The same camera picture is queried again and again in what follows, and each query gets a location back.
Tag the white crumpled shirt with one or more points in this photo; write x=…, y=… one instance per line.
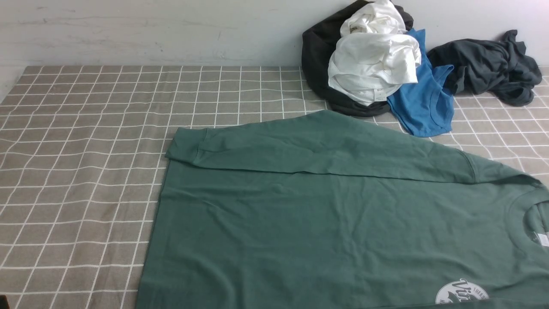
x=374, y=56

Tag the grey grid-pattern tablecloth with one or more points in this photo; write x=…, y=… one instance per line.
x=83, y=159

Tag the black garment under pile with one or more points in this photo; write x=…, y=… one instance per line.
x=318, y=44

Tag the blue tank top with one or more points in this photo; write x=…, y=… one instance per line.
x=424, y=109

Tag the green long-sleeve top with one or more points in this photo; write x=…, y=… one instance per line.
x=326, y=211

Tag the dark grey crumpled garment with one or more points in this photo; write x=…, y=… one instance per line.
x=500, y=67

